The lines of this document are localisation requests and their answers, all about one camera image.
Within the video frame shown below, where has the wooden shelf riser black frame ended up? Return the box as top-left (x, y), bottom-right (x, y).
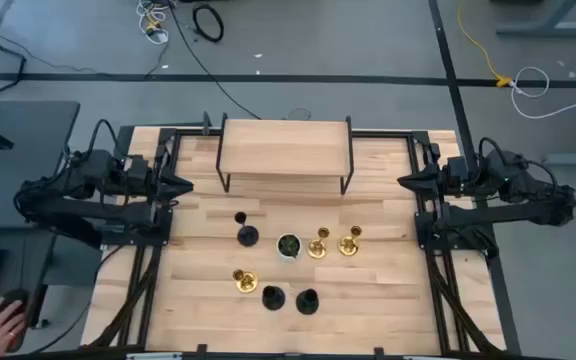
top-left (215, 112), bottom-right (355, 196)

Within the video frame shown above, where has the long black floor cable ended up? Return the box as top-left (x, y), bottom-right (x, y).
top-left (167, 0), bottom-right (262, 121)

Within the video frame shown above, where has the coiled black cable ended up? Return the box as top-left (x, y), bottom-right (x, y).
top-left (191, 2), bottom-right (225, 44)

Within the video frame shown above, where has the black metal table frame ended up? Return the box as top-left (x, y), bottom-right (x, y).
top-left (82, 110), bottom-right (509, 360)

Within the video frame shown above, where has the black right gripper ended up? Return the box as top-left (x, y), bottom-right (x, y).
top-left (396, 155), bottom-right (470, 197)

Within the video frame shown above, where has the white pot with succulent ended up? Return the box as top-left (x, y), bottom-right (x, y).
top-left (275, 232), bottom-right (303, 262)

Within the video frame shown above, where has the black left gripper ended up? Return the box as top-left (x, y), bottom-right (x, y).
top-left (126, 153), bottom-right (196, 201)

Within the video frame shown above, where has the yellow extension cord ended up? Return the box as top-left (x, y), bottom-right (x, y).
top-left (456, 0), bottom-right (513, 89)

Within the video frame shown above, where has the gold candlestick holder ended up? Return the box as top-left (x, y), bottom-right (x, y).
top-left (337, 225), bottom-right (363, 257)
top-left (306, 226), bottom-right (331, 260)
top-left (231, 268), bottom-right (259, 294)

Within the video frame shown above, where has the black computer mouse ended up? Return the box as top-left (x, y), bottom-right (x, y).
top-left (0, 288), bottom-right (32, 354)

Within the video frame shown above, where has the dark grey desk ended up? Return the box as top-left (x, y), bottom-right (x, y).
top-left (0, 99), bottom-right (82, 354)

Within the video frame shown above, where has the thin black cable loop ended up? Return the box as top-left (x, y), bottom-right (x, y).
top-left (282, 107), bottom-right (313, 122)

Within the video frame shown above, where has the black candlestick holder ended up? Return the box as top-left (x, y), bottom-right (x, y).
top-left (295, 288), bottom-right (320, 316)
top-left (234, 211), bottom-right (261, 248)
top-left (261, 285), bottom-right (287, 312)

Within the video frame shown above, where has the black braided cable bundle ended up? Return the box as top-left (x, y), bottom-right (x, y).
top-left (87, 244), bottom-right (165, 349)
top-left (425, 249), bottom-right (503, 354)

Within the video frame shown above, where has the white cable bundle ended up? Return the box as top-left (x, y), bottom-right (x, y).
top-left (135, 0), bottom-right (170, 46)

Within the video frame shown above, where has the white floor cable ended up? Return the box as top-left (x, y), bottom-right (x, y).
top-left (510, 66), bottom-right (576, 120)

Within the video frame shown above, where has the grey metal table foot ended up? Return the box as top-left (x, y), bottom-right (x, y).
top-left (542, 152), bottom-right (576, 167)
top-left (495, 0), bottom-right (576, 39)

